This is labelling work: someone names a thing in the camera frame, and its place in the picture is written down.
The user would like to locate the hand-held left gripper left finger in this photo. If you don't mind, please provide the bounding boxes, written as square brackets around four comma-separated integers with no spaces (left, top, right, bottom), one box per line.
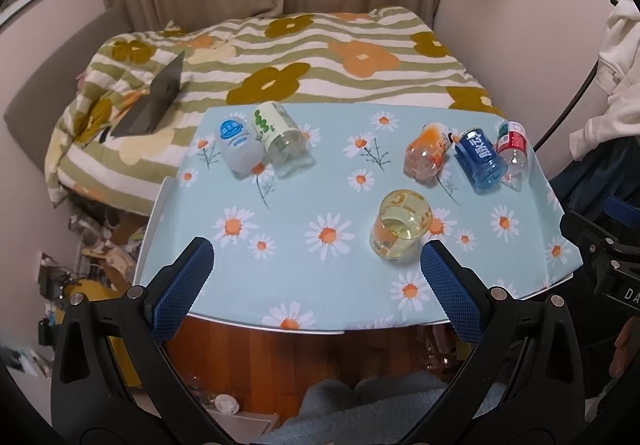
[49,236,216,422]

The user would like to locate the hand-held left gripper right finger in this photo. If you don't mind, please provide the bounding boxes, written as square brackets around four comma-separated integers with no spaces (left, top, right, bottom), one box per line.
[420,239,594,422]

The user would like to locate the yellow transparent cup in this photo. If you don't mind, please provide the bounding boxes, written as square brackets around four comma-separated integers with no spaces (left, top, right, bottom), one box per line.
[369,190,433,263]

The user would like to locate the person's right hand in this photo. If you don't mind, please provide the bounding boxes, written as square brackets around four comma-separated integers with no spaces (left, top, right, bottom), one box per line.
[609,320,640,377]

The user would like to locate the dark blue clothing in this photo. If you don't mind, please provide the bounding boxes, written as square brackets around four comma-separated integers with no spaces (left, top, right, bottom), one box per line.
[547,135,640,226]

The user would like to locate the pile of floor clutter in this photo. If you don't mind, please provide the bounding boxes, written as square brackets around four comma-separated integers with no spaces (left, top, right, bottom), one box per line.
[37,200,151,376]

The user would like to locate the blue plastic bottle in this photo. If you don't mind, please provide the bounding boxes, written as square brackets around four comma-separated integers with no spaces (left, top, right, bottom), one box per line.
[454,127,508,194]

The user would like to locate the orange plastic bottle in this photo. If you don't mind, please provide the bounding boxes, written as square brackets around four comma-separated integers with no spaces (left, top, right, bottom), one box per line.
[404,122,454,183]

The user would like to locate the clear bottle red green label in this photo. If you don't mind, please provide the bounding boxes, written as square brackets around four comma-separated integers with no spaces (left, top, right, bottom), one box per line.
[495,121,530,190]

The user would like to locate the blue grey fleece trousers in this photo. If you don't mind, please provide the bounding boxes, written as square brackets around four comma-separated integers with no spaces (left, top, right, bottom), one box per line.
[260,372,506,445]

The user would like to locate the white bottle with blue label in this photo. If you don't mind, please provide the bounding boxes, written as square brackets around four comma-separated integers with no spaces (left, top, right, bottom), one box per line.
[215,116,266,180]

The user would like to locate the flat white box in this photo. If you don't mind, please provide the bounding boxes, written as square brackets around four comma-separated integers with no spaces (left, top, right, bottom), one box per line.
[220,412,281,438]

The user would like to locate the light blue daisy tablecloth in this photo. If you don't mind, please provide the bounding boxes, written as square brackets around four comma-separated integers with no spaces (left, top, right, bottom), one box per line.
[132,102,586,331]

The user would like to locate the clear bottle with green label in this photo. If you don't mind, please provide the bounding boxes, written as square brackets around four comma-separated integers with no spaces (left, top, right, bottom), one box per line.
[252,101,316,178]

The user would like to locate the dark grey laptop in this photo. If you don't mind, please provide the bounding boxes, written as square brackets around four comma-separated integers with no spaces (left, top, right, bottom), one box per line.
[110,50,186,138]

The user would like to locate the white hooded garment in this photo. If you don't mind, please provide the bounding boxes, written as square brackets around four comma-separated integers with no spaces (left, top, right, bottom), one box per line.
[570,0,640,158]

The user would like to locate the striped flower blanket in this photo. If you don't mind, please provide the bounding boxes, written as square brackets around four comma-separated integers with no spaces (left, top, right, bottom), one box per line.
[44,7,506,216]

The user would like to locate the grey bed headboard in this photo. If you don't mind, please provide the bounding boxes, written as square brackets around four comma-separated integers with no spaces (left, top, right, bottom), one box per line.
[2,7,133,206]

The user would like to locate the black cable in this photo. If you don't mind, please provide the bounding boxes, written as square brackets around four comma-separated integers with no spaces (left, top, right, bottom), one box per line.
[531,57,601,152]

